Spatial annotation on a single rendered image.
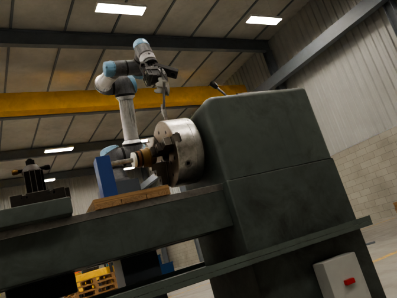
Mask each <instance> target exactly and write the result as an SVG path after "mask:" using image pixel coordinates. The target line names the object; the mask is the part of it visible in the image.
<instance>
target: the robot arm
mask: <svg viewBox="0 0 397 298"><path fill-rule="evenodd" d="M133 48H134V51H135V57H134V60H118V61H105V62H104V63H103V73H102V74H101V75H99V76H98V77H97V78H96V79H95V82H94V85H95V88H96V90H97V91H98V92H99V93H101V94H103V95H115V98H116V99H117V100H118V101H119V108H120V113H121V120H122V128H123V136H124V142H123V144H122V145H123V147H121V148H119V146H118V145H111V146H108V147H106V148H104V149H103V150H102V151H101V152H100V156H107V155H109V156H110V161H117V160H124V159H128V158H131V153H133V152H134V151H139V150H141V149H144V148H145V147H146V146H145V144H143V143H142V141H141V140H140V139H139V137H138V129H137V124H136V116H135V109H134V101H133V98H134V97H135V93H137V84H136V80H135V78H136V79H139V80H141V79H143V81H144V83H145V85H146V87H148V86H151V85H156V87H157V88H156V89H155V90H154V92H155V93H162V81H163V80H165V95H166V96H169V94H170V86H169V82H168V77H170V78H173V79H176V78H177V76H178V69H176V68H174V67H170V66H166V65H163V64H159V63H158V62H157V59H156V57H155V55H154V53H153V51H152V49H151V48H150V45H149V43H148V42H147V40H146V39H144V38H139V39H137V40H135V41H134V43H133ZM146 83H147V84H146ZM126 166H132V164H131V163H126V164H120V165H116V166H112V169H113V173H114V177H115V181H116V182H118V181H123V180H129V177H128V175H127V174H126V172H125V171H124V167H126Z"/></svg>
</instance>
